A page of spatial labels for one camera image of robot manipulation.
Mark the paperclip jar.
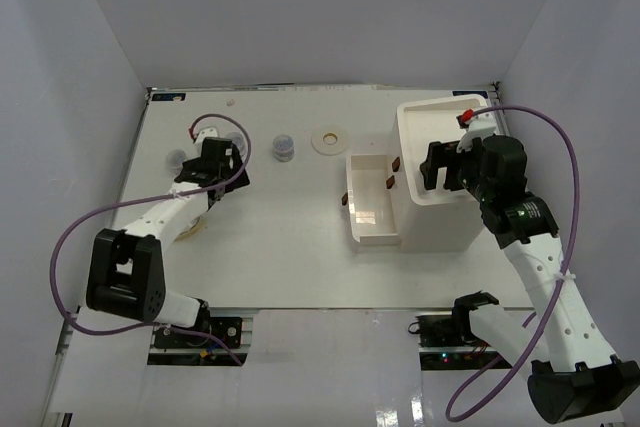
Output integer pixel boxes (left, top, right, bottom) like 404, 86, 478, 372
225, 132, 247, 157
272, 134, 295, 162
165, 149, 188, 172

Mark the rubber band ring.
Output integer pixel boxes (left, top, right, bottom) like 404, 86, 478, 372
174, 215, 207, 241

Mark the white drawer cabinet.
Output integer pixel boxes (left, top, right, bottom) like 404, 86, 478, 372
387, 94, 490, 253

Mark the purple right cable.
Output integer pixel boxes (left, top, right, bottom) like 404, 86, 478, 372
444, 105, 580, 422

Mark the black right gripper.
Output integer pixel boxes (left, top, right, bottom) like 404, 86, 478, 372
419, 141, 493, 204

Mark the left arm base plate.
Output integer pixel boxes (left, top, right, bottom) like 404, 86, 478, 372
152, 314, 245, 351

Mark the white tape roll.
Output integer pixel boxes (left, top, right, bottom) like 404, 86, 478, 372
311, 126, 351, 156

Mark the purple cable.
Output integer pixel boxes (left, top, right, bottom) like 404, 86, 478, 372
444, 105, 580, 422
51, 113, 253, 367

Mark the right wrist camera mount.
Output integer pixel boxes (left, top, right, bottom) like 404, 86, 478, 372
456, 109, 497, 153

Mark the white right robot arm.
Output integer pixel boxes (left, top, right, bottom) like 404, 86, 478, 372
420, 135, 639, 424

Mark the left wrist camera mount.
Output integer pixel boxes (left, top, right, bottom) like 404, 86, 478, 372
191, 125, 220, 145

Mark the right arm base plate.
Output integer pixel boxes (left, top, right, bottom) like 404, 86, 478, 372
407, 313, 498, 372

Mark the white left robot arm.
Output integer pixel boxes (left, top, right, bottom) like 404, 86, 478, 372
86, 137, 249, 346

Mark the dark label sticker left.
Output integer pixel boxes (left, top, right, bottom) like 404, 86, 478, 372
151, 92, 186, 102

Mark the white bottom drawer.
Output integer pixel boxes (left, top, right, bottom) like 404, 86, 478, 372
344, 153, 400, 251

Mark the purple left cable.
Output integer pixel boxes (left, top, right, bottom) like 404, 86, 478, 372
51, 113, 253, 367

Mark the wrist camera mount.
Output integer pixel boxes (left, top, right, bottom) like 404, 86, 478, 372
191, 125, 220, 145
456, 109, 497, 153

